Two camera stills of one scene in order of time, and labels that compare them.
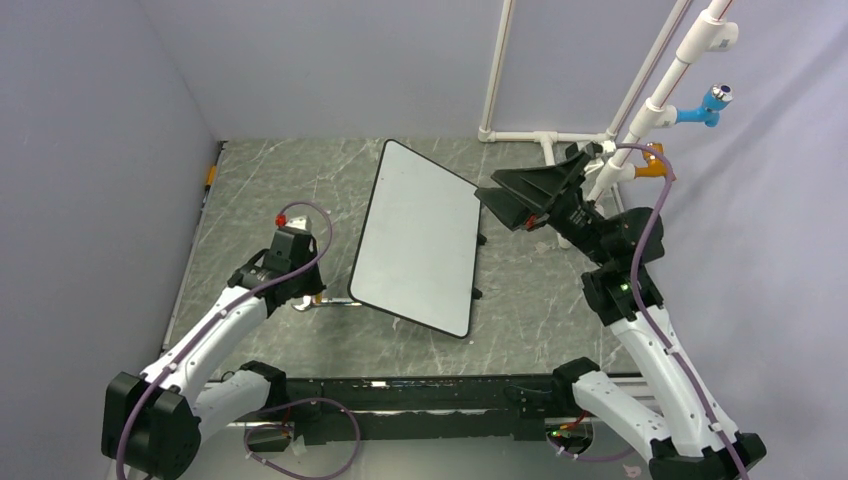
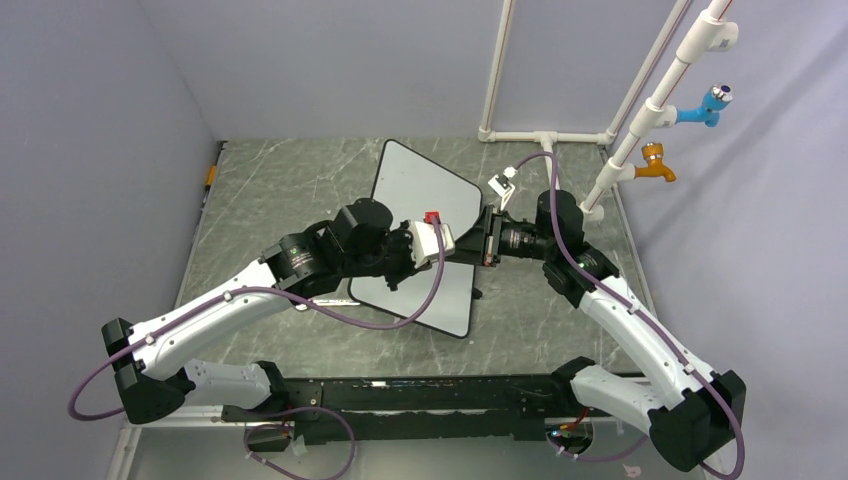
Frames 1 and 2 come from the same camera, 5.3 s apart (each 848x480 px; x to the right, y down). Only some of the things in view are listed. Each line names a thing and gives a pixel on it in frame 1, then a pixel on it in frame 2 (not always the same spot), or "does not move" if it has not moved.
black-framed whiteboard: x=418 y=251 does not move
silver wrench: x=310 y=301 does not move
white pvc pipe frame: x=701 y=34 does not move
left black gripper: x=315 y=283 to x=403 y=234
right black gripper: x=515 y=211 to x=481 y=243
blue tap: x=716 y=97 does not move
